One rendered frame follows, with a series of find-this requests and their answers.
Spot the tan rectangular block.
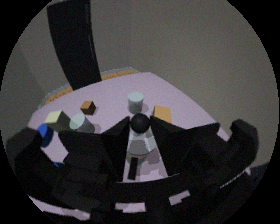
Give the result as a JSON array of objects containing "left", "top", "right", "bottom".
[{"left": 152, "top": 106, "right": 172, "bottom": 124}]

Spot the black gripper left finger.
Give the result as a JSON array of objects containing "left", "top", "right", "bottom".
[{"left": 59, "top": 117, "right": 131, "bottom": 183}]

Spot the blue cylinder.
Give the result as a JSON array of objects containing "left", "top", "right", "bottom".
[
  {"left": 37, "top": 122, "right": 54, "bottom": 148},
  {"left": 52, "top": 161, "right": 64, "bottom": 168}
]

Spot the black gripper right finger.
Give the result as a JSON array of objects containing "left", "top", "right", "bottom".
[{"left": 149, "top": 116, "right": 221, "bottom": 177}]

